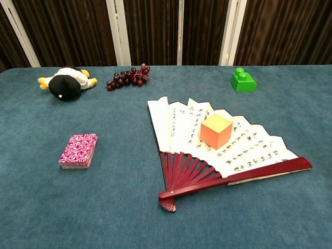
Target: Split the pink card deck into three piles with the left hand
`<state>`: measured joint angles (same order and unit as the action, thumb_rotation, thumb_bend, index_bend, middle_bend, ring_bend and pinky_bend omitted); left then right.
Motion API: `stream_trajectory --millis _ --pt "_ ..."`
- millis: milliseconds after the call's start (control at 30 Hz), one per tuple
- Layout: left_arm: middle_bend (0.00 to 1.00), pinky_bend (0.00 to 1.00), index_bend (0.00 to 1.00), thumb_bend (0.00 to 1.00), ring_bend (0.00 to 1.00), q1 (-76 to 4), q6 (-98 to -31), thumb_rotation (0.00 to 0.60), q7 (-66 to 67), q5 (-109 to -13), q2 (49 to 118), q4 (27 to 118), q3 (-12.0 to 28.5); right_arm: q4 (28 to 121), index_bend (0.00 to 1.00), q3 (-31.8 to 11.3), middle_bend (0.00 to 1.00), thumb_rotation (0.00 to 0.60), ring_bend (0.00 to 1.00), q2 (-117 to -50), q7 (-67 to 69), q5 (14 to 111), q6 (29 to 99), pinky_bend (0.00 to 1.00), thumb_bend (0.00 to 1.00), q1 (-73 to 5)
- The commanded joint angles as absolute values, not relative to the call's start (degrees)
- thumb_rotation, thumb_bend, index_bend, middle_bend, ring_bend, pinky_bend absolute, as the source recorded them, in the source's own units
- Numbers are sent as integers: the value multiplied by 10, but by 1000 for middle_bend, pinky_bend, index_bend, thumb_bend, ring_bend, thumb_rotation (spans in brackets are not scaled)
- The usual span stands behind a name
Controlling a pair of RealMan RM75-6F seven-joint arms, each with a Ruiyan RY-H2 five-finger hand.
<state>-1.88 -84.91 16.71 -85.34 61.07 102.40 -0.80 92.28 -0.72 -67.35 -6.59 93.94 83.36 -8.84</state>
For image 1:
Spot green toy building brick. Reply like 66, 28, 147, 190
230, 67, 257, 93

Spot white slanted frame post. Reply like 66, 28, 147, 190
0, 0, 42, 68

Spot white frame post yellow mark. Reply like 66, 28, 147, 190
218, 0, 247, 66

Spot dark red grape bunch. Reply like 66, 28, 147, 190
106, 63, 153, 92

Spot paper folding fan red ribs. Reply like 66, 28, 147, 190
147, 96, 313, 213

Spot orange yellow cube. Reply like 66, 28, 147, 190
200, 114, 233, 150

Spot black white penguin plush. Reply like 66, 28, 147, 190
37, 66, 98, 102

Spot teal velvet table cloth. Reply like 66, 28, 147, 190
0, 64, 332, 249

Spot pink patterned card box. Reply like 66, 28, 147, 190
59, 138, 99, 170

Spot white thin frame post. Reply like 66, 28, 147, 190
177, 0, 186, 66

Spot dark brown curtain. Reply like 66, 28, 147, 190
0, 0, 332, 73

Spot white wide frame post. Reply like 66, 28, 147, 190
105, 0, 132, 66

